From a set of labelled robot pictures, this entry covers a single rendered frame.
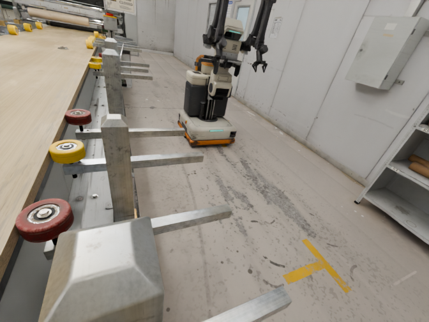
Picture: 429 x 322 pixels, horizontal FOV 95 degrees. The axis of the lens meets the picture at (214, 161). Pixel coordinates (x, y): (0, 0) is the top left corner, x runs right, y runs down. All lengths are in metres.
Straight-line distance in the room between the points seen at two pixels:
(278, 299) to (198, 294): 0.91
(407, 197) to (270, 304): 2.51
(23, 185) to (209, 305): 1.06
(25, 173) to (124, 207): 0.28
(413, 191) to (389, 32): 1.57
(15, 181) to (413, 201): 2.92
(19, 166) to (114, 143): 0.36
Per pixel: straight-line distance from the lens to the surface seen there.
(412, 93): 2.83
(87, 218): 0.85
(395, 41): 2.74
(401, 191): 2.87
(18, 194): 0.56
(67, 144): 0.68
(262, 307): 0.46
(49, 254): 0.56
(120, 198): 0.39
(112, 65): 0.54
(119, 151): 0.33
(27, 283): 0.63
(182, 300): 1.33
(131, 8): 4.58
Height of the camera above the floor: 1.23
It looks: 32 degrees down
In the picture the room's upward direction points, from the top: 11 degrees clockwise
